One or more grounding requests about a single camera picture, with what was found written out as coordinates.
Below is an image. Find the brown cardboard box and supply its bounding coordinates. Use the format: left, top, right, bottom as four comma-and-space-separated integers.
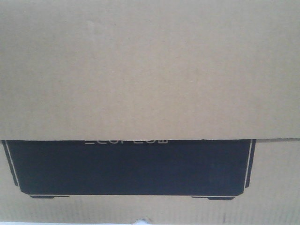
0, 0, 300, 225

